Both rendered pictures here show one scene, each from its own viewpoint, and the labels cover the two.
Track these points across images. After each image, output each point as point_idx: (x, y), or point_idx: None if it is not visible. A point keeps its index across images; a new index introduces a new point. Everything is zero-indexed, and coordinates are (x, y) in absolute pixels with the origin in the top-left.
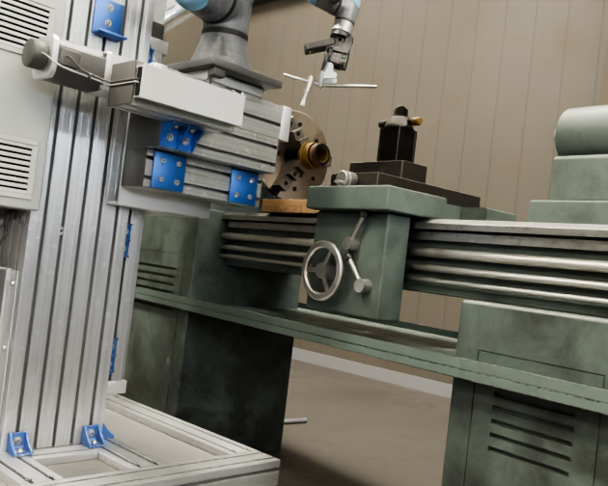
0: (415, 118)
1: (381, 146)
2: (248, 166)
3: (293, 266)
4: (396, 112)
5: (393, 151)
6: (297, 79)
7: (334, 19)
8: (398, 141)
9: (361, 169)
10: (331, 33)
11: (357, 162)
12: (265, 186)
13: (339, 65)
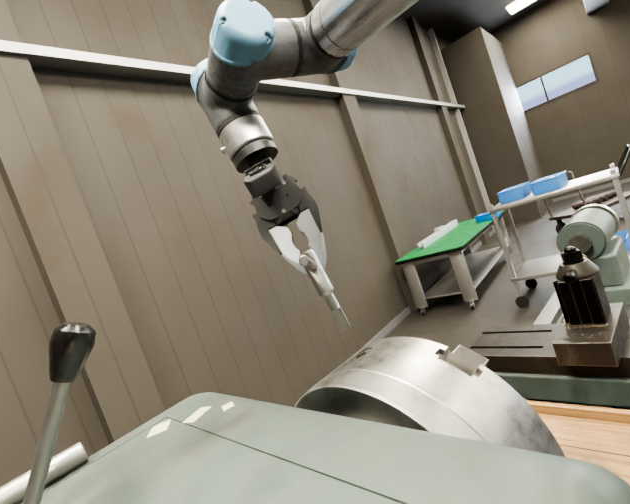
0: (584, 255)
1: (600, 300)
2: None
3: None
4: (582, 255)
5: (606, 300)
6: (313, 265)
7: (238, 114)
8: (603, 286)
9: (617, 340)
10: (263, 145)
11: (613, 335)
12: None
13: (287, 218)
